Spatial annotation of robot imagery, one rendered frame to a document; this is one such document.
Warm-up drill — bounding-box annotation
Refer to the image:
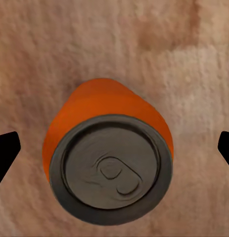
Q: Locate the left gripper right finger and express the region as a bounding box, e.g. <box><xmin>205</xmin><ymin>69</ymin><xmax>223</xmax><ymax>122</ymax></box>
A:
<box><xmin>218</xmin><ymin>131</ymin><xmax>229</xmax><ymax>164</ymax></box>

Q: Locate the can of soda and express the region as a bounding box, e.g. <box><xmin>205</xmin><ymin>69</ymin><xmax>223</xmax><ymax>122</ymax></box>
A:
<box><xmin>42</xmin><ymin>78</ymin><xmax>174</xmax><ymax>226</ymax></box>

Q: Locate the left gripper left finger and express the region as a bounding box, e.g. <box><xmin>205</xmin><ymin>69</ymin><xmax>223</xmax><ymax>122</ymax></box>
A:
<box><xmin>0</xmin><ymin>131</ymin><xmax>21</xmax><ymax>183</ymax></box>

